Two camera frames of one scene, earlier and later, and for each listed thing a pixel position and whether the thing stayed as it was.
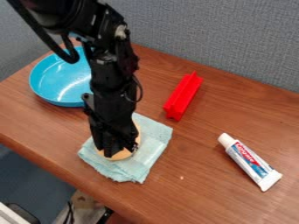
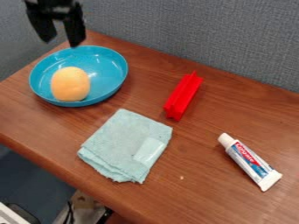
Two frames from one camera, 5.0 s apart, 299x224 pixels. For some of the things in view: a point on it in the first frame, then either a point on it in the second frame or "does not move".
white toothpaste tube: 264,174 does not move
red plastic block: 182,96 does not move
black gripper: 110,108 to 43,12
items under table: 82,210 does not move
